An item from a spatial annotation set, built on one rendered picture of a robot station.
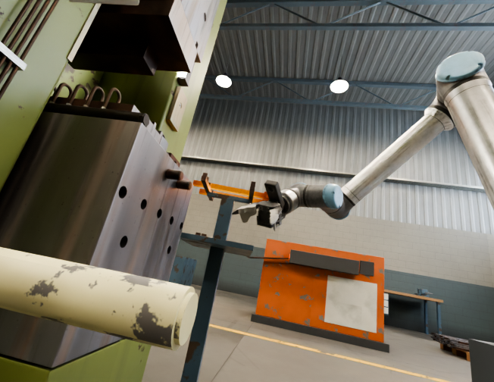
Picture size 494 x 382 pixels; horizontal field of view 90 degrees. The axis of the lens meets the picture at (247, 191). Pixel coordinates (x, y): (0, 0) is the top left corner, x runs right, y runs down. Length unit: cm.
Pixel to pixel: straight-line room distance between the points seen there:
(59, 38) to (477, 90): 108
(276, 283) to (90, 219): 373
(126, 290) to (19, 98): 50
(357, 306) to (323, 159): 599
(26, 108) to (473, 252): 986
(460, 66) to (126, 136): 97
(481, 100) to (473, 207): 933
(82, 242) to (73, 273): 29
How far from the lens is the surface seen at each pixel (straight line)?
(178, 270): 436
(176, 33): 88
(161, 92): 116
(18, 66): 64
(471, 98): 100
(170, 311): 20
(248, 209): 84
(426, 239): 932
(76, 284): 24
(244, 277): 826
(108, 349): 68
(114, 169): 55
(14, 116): 64
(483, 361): 101
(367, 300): 429
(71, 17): 77
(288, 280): 412
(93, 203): 55
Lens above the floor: 66
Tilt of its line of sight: 18 degrees up
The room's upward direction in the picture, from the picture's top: 11 degrees clockwise
